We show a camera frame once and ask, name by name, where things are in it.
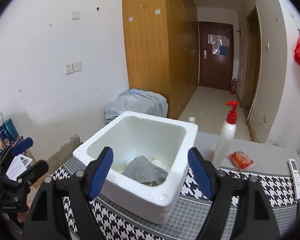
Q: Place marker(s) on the red fire extinguisher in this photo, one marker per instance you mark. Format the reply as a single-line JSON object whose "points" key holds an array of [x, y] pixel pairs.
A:
{"points": [[233, 86]]}

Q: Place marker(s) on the wooden wardrobe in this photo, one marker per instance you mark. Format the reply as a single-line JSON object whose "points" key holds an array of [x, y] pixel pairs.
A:
{"points": [[161, 47]]}

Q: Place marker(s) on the light blue cloth pile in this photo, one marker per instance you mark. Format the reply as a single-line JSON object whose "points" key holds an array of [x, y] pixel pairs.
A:
{"points": [[139, 101]]}

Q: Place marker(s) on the grey cloth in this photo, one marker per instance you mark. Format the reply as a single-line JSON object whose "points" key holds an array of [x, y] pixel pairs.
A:
{"points": [[140, 169]]}

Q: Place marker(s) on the red snack packet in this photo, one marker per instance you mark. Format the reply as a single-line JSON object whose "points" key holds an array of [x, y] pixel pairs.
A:
{"points": [[240, 160]]}

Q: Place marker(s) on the white remote control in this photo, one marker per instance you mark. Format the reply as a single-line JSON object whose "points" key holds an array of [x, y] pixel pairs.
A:
{"points": [[296, 177]]}

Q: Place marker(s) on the white foam box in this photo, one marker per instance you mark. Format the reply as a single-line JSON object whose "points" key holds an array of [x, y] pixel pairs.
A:
{"points": [[134, 134]]}

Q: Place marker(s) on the papers and boxes pile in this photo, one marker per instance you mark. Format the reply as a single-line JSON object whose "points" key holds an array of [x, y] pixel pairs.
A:
{"points": [[10, 136]]}

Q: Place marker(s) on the white pump lotion bottle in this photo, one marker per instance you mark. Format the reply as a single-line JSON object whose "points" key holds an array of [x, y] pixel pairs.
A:
{"points": [[226, 136]]}

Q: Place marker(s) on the white towel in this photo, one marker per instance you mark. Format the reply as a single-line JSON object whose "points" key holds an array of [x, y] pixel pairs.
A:
{"points": [[160, 164]]}

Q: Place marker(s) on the dark brown entrance door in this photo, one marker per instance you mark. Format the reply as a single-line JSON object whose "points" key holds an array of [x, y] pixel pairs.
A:
{"points": [[216, 55]]}

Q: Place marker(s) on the blue spray bottle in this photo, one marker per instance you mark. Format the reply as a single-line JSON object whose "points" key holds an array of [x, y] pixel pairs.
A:
{"points": [[192, 119]]}

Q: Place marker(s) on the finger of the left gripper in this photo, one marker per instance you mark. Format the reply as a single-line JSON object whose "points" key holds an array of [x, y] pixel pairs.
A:
{"points": [[27, 173], [7, 155]]}

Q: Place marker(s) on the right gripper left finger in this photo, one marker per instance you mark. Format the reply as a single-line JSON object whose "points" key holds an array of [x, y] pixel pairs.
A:
{"points": [[46, 218]]}

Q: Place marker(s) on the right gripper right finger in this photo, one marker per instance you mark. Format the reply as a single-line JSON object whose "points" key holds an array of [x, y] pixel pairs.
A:
{"points": [[254, 217]]}

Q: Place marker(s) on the houndstooth table cloth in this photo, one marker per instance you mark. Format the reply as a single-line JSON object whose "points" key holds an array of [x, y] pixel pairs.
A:
{"points": [[189, 212]]}

